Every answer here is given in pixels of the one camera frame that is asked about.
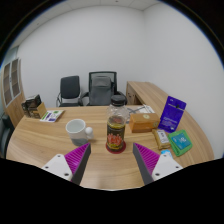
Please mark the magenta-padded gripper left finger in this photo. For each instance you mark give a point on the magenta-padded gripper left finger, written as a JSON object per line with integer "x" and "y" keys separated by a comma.
{"x": 68, "y": 165}

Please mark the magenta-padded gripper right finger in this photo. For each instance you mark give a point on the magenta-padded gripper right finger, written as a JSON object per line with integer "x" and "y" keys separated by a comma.
{"x": 156, "y": 165}

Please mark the clear bottle with black cap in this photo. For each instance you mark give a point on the clear bottle with black cap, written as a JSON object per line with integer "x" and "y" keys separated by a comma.
{"x": 116, "y": 130}

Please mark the small light blue box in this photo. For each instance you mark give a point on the small light blue box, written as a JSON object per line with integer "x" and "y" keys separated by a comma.
{"x": 166, "y": 154}

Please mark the small golden-brown packet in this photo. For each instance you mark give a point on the small golden-brown packet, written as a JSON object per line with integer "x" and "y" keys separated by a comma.
{"x": 161, "y": 139}

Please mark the white and grey mug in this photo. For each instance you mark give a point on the white and grey mug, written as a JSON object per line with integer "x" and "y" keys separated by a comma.
{"x": 77, "y": 131}

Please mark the orange-brown wooden box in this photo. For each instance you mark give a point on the orange-brown wooden box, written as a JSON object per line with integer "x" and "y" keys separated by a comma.
{"x": 144, "y": 122}

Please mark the white green purple leaflet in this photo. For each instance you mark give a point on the white green purple leaflet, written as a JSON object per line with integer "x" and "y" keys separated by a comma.
{"x": 51, "y": 116}

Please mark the purple standing pouch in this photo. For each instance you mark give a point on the purple standing pouch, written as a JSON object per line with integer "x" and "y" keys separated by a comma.
{"x": 171, "y": 115}

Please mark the white paper with grey print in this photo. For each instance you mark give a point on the white paper with grey print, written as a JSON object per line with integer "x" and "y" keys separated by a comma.
{"x": 143, "y": 109}

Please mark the brown box with dark packs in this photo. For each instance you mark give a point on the brown box with dark packs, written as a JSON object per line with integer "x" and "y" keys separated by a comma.
{"x": 33, "y": 106}

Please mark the dark padded armchair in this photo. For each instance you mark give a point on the dark padded armchair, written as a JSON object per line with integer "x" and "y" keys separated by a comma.
{"x": 4, "y": 133}

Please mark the black office chair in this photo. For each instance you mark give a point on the black office chair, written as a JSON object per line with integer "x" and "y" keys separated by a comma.
{"x": 70, "y": 88}

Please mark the grey mesh office chair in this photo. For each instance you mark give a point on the grey mesh office chair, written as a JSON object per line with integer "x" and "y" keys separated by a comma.
{"x": 100, "y": 88}

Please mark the wooden cabinet shelf unit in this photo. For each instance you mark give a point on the wooden cabinet shelf unit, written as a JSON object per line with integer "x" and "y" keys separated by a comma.
{"x": 13, "y": 91}

